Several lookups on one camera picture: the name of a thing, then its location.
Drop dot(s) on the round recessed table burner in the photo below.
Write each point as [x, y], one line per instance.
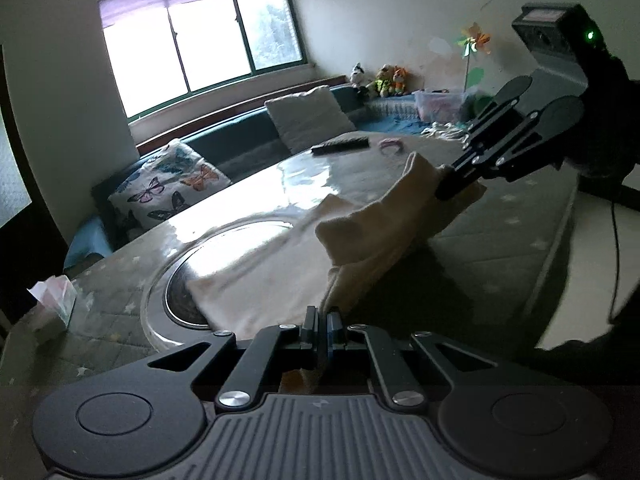
[169, 315]

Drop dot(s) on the cream beige garment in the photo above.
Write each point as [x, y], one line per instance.
[334, 254]

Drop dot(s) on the tissue pack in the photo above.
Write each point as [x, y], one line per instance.
[55, 301]

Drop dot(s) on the grey plain pillow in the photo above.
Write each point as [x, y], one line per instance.
[304, 119]

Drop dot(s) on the black white plush toy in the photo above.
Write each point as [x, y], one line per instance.
[358, 77]

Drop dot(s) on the grey quilted star table cover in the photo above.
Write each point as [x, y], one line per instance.
[497, 272]

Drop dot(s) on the colourful paper pinwheel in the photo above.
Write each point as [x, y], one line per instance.
[473, 40]

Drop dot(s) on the blue bench sofa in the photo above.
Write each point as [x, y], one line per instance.
[239, 146]

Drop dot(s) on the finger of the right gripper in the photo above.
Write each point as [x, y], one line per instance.
[539, 141]
[482, 145]

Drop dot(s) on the clear plastic storage box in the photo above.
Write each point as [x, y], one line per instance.
[442, 107]

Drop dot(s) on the orange plush toy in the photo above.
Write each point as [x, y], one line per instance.
[399, 82]

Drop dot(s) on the black remote control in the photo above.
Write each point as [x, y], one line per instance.
[341, 146]

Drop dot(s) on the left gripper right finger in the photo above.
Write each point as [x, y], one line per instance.
[406, 368]

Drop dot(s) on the butterfly print pillow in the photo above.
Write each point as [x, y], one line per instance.
[170, 182]

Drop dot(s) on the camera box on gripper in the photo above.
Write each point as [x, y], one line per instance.
[563, 39]

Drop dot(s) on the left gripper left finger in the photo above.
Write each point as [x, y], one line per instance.
[235, 375]

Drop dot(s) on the green yellow plush toy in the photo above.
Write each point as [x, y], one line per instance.
[383, 81]

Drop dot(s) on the crumpled light cloth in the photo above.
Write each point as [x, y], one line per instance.
[447, 131]

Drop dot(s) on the pink hair scrunchie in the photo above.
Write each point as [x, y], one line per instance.
[391, 146]

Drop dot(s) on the window with green frame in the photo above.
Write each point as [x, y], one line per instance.
[165, 51]

